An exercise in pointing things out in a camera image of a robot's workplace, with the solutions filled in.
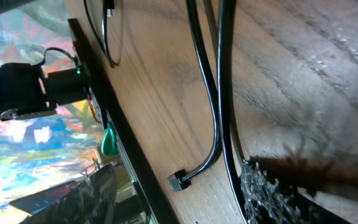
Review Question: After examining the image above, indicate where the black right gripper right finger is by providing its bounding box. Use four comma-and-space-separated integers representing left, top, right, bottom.
239, 160, 348, 224

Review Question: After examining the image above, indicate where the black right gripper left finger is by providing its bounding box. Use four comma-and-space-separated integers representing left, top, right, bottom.
9, 164, 117, 224

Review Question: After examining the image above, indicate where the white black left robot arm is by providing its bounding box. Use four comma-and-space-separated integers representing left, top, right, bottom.
0, 47, 89, 121

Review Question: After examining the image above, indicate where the green clamp knob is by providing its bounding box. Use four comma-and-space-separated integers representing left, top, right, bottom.
101, 122, 119, 157

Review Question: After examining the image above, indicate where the colourful patterned floor mat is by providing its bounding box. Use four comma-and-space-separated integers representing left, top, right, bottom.
0, 1, 104, 223

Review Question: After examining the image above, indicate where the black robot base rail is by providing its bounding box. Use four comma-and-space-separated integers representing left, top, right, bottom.
68, 19, 179, 223

